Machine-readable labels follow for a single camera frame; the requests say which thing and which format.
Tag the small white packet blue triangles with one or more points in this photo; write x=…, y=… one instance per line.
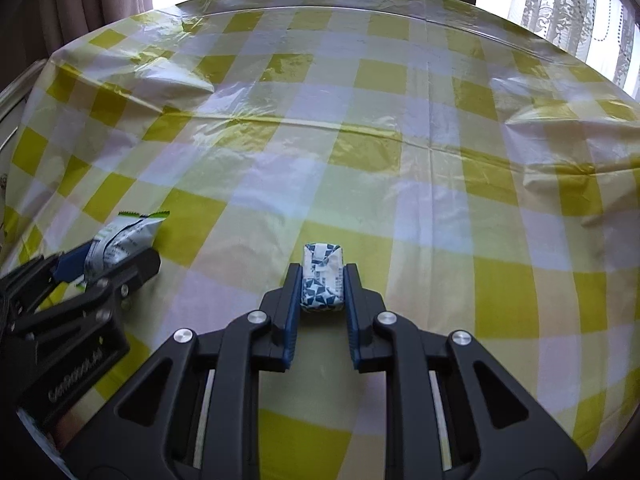
x=322, y=280

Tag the white lace curtain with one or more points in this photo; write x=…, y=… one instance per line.
x=560, y=5

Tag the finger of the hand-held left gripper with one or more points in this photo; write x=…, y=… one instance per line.
x=135, y=270
x=65, y=266

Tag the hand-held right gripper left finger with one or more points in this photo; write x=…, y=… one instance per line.
x=292, y=320

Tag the yellow white checkered tablecloth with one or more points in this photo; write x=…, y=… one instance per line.
x=400, y=135

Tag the white snack packet green edge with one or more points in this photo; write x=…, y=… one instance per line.
x=125, y=240

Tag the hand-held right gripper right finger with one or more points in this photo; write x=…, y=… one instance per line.
x=352, y=320

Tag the brown drape curtain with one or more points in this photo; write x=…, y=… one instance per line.
x=75, y=10

